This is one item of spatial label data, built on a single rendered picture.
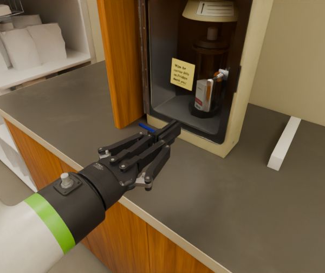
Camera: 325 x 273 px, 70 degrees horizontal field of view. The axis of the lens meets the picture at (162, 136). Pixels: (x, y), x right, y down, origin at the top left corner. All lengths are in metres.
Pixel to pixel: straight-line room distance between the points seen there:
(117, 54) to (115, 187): 0.49
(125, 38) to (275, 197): 0.63
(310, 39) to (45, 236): 0.95
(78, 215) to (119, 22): 0.57
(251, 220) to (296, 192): 0.17
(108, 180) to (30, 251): 0.13
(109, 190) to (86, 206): 0.04
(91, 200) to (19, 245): 0.09
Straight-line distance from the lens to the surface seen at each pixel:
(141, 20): 0.74
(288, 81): 1.05
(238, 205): 0.64
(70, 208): 0.33
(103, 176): 0.36
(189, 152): 0.76
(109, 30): 0.74
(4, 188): 2.26
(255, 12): 0.58
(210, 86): 0.59
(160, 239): 0.73
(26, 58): 1.63
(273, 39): 1.03
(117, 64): 0.77
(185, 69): 0.67
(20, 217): 0.34
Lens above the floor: 1.43
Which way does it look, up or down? 37 degrees down
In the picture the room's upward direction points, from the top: straight up
